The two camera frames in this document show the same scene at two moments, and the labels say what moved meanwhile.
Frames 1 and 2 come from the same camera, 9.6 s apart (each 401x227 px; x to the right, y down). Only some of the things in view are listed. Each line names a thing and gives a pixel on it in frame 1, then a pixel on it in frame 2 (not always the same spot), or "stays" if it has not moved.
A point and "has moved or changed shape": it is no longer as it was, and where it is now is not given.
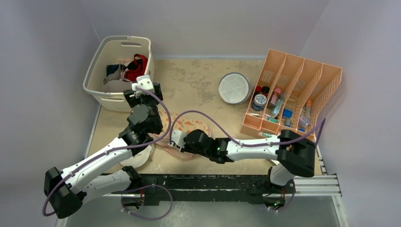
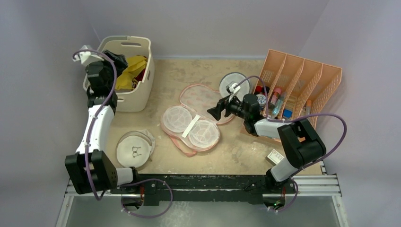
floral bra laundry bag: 185,123 has moved or changed shape
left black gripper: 134,100 → 120,61
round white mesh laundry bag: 235,88 stays
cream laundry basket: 110,50 stays
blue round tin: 259,100 stays
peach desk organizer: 289,94 stays
